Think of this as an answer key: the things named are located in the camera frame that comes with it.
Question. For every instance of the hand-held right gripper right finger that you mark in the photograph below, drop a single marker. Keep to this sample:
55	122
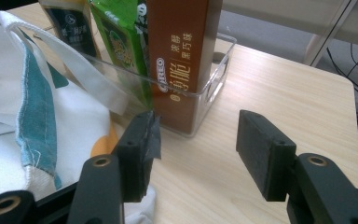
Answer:
267	155

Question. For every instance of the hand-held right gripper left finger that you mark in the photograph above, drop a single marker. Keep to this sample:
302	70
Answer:
133	168

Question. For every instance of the white tote bag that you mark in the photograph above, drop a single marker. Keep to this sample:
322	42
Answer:
74	124

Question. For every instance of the clear plastic bin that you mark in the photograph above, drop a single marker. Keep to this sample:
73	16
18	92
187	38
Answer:
217	84

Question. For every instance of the green snack packet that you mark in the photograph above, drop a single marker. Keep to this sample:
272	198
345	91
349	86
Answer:
118	37

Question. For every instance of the brown cookie box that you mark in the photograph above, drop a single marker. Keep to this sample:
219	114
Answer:
180	31

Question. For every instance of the orange drink bottle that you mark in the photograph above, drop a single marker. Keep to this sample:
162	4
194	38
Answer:
74	28

